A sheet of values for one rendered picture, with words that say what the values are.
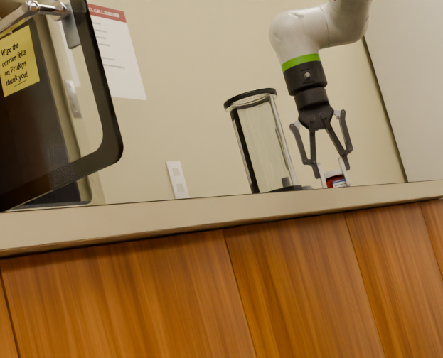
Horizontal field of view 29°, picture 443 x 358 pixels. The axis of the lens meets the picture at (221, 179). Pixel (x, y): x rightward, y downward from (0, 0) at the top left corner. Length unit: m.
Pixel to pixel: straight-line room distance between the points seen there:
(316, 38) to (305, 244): 0.66
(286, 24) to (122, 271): 1.05
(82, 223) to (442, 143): 3.27
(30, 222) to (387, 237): 1.06
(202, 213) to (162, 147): 1.32
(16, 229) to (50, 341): 0.13
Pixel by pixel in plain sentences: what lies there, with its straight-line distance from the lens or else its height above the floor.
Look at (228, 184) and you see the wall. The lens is 2.74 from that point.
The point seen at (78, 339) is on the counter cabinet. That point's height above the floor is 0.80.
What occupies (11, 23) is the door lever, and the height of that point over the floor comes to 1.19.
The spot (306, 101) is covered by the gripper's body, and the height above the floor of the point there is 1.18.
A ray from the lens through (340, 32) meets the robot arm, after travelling 2.03.
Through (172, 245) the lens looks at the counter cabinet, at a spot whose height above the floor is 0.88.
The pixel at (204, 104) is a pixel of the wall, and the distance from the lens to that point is 2.78.
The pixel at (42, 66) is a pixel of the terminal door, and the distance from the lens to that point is 1.15.
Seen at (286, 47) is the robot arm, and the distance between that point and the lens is 2.00.
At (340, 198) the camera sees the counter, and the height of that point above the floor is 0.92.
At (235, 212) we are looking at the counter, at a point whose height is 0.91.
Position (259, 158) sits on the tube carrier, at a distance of 1.66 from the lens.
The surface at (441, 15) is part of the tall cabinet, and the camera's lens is 4.21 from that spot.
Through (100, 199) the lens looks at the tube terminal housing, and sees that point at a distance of 1.51.
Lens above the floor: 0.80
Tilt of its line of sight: 8 degrees up
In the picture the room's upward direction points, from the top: 15 degrees counter-clockwise
